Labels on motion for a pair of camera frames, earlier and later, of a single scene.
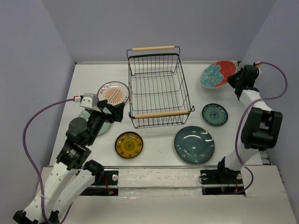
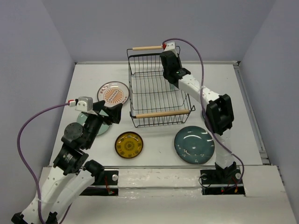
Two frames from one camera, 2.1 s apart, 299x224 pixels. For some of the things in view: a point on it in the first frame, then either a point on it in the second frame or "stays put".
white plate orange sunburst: x=115 y=92 stays put
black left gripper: x=117 y=110 stays put
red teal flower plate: x=216 y=74 -> x=173 y=87
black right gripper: x=230 y=79 -> x=179 y=60
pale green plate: x=106 y=126 stays put
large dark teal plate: x=194 y=145 stays put
